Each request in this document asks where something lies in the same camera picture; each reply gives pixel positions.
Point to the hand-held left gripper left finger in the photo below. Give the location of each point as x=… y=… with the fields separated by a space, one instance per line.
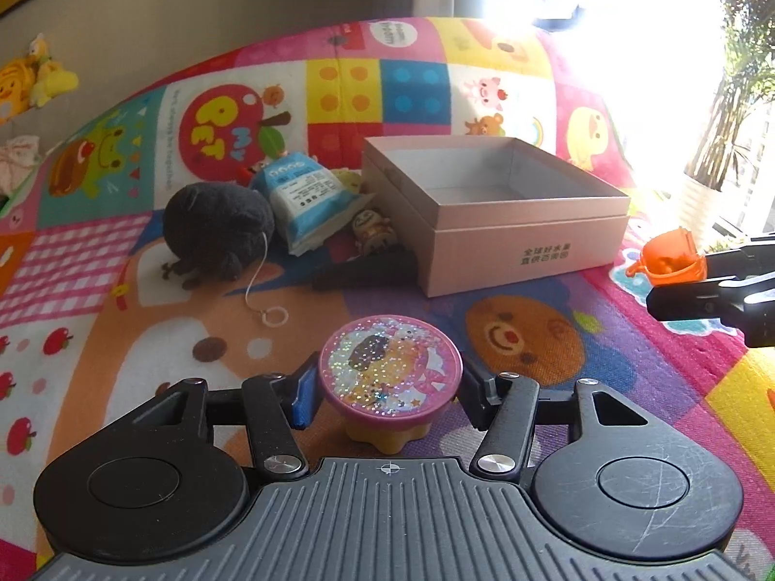
x=307 y=396

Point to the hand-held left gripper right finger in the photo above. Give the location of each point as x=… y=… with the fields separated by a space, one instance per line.
x=477 y=398

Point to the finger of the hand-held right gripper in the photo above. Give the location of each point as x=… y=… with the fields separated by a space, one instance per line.
x=735 y=263
x=696 y=304

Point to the orange toy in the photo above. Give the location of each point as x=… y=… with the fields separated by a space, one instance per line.
x=666 y=266

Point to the pink cardboard box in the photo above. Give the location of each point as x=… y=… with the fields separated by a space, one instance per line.
x=514 y=254

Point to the brown figurine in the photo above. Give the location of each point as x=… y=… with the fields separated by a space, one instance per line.
x=372 y=229

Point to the black plush toy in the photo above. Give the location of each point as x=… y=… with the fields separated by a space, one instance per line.
x=212 y=224

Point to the blue white packet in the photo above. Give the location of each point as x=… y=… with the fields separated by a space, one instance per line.
x=303 y=193

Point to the red toy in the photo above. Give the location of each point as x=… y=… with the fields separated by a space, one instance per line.
x=247 y=173

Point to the white plant pot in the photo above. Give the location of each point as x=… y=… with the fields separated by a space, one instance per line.
x=705 y=203

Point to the colourful cartoon play mat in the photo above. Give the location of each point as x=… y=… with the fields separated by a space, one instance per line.
x=181 y=327

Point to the green potted plant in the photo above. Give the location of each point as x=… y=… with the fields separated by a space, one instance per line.
x=735 y=85

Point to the pink white crumpled cloth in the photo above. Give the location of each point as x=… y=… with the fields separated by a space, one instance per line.
x=18 y=160

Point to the yellow plush toy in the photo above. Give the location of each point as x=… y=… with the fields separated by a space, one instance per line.
x=54 y=78

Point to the orange duck plush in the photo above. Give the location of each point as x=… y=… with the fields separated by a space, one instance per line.
x=15 y=88

